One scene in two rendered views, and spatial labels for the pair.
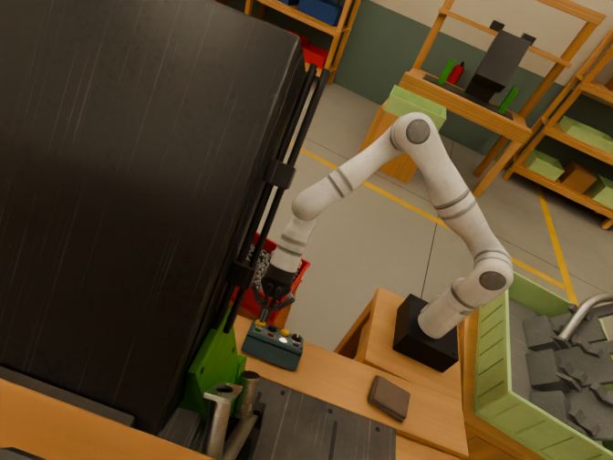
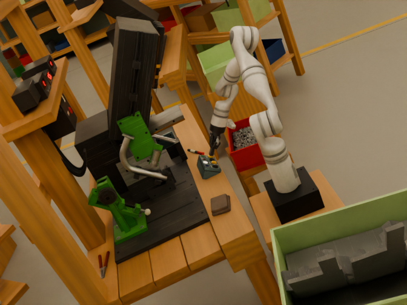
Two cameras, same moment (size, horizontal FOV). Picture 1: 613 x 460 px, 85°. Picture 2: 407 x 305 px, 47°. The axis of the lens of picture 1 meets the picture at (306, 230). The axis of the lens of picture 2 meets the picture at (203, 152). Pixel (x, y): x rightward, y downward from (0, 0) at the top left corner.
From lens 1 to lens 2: 2.08 m
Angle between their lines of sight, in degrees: 74
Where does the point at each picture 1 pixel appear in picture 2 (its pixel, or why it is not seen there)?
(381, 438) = (198, 215)
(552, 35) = not seen: outside the picture
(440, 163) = (237, 53)
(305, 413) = (188, 193)
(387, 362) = (257, 204)
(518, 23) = not seen: outside the picture
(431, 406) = (235, 221)
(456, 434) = (228, 236)
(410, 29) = not seen: outside the picture
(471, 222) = (247, 88)
